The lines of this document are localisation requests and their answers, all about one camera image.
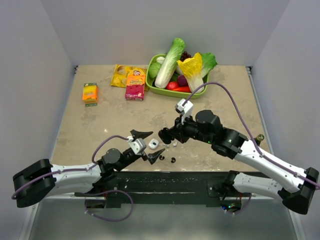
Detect black base frame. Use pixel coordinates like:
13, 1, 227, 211
89, 171, 240, 208

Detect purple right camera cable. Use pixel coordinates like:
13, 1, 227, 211
183, 81, 320, 191

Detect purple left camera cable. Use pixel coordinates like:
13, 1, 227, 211
10, 135, 132, 200

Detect yellow chips bag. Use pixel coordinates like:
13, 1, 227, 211
110, 64, 147, 88

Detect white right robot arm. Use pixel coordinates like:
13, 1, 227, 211
158, 110, 319, 215

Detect green napa cabbage toy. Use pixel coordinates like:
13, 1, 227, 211
154, 38, 185, 89

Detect yellow napa cabbage toy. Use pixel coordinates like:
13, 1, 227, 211
177, 52, 204, 92

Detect green plastic tray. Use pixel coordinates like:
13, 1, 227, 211
145, 54, 210, 99

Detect red snack box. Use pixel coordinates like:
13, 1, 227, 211
124, 75, 146, 101

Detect green glass bottle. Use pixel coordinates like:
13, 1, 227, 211
254, 134, 265, 146

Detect purple camera cable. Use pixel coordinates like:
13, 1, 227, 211
10, 135, 132, 200
183, 81, 320, 191

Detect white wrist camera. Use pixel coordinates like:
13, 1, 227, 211
175, 98, 194, 125
127, 136, 147, 155

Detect red toy tomato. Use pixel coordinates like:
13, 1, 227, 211
166, 81, 179, 91

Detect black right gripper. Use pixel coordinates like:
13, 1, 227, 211
168, 111, 214, 144

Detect dark toy grapes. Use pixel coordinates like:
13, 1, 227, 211
180, 51, 192, 62

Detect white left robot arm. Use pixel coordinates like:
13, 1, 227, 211
11, 129, 154, 208

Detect orange sponge pack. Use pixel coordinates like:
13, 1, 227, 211
82, 83, 99, 107

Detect purple toy onion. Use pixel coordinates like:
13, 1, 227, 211
176, 75, 188, 87

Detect green round toy vegetable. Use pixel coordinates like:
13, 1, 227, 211
148, 62, 162, 78

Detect orange toy carrot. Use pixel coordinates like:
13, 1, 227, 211
173, 86, 191, 93

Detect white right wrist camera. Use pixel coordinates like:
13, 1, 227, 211
175, 98, 194, 125

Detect white toy garlic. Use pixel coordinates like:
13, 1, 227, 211
156, 56, 165, 65

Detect green lettuce leaf toy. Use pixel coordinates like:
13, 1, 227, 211
200, 52, 217, 78

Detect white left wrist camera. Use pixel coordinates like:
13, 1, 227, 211
127, 136, 147, 155

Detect white earbud charging case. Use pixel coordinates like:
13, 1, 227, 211
148, 139, 159, 150

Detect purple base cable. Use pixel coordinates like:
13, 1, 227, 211
84, 189, 135, 223

